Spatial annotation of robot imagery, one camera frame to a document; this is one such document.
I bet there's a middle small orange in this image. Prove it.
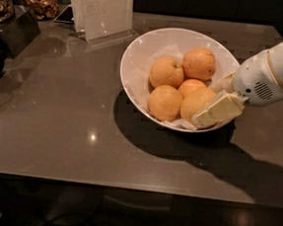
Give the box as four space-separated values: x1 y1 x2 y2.
178 79 206 97

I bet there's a white paper bowl liner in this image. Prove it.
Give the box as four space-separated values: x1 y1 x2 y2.
120 38 234 134

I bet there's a container of dried fruit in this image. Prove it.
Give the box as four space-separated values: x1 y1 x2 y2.
10 0 61 23

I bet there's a white oval bowl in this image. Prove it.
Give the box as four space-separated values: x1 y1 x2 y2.
119 28 239 133

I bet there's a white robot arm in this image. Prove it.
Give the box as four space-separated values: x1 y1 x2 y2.
190 41 283 128

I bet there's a clear acrylic sign holder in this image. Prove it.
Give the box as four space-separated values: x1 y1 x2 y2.
70 0 137 45

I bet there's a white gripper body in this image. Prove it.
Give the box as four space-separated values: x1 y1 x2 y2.
232 49 283 107

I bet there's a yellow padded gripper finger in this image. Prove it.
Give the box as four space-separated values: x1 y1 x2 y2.
191 91 246 128
212 72 235 93

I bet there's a black box on left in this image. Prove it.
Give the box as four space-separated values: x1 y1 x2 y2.
0 5 39 77

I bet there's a dark smartphone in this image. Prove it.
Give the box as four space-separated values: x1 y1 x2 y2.
54 5 74 24

